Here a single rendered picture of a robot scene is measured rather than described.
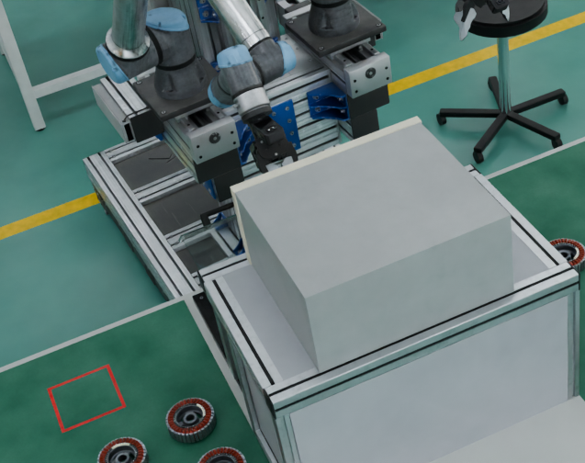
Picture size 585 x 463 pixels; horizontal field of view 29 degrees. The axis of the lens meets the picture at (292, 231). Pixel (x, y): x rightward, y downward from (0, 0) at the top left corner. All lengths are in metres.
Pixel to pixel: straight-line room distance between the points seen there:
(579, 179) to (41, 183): 2.49
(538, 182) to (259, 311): 1.10
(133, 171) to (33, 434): 1.84
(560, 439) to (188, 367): 0.90
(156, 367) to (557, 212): 1.12
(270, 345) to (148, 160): 2.27
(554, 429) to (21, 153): 3.15
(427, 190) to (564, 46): 2.96
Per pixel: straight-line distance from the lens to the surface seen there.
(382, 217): 2.24
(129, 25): 2.98
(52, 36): 5.98
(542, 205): 3.13
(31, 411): 2.87
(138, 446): 2.65
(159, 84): 3.25
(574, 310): 2.46
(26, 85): 5.14
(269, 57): 2.72
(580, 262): 2.91
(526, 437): 2.57
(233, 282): 2.47
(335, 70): 3.37
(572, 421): 2.60
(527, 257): 2.43
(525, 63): 5.08
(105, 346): 2.95
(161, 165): 4.45
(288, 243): 2.21
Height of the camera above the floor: 2.74
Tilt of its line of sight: 39 degrees down
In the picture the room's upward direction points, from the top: 11 degrees counter-clockwise
